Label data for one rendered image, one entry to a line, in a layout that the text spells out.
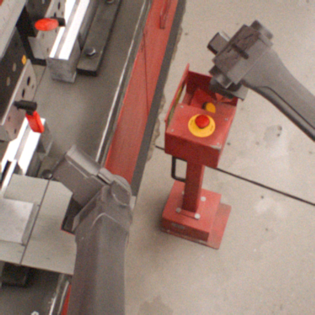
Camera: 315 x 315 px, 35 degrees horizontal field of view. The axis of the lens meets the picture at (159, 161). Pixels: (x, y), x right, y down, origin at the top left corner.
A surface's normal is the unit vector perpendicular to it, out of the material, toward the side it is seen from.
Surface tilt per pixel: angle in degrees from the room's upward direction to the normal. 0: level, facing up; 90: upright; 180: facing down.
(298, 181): 0
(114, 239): 55
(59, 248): 0
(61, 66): 90
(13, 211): 1
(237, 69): 38
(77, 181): 44
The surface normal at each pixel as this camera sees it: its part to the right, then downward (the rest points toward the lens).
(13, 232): 0.00, -0.49
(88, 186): -0.03, 0.33
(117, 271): 0.70, -0.67
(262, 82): -0.17, 0.16
